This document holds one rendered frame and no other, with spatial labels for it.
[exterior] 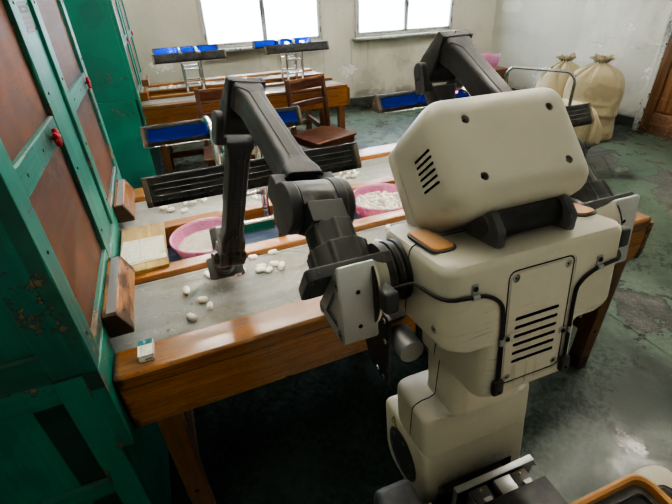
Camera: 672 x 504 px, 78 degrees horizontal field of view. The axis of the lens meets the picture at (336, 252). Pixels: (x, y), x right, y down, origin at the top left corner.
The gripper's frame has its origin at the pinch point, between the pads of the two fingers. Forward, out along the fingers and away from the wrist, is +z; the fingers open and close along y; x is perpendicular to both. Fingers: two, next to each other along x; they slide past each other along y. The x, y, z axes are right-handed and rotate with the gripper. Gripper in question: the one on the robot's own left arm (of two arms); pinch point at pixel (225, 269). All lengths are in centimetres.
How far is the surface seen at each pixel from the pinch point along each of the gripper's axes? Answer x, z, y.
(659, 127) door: -68, 182, -492
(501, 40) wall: -302, 357, -502
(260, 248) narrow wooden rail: -4.9, 3.9, -13.2
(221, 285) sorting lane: 5.2, -4.1, 2.4
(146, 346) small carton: 17.5, -25.7, 23.3
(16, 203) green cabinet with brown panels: -10, -62, 31
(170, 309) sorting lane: 8.8, -8.5, 17.9
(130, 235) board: -23.6, 24.2, 29.0
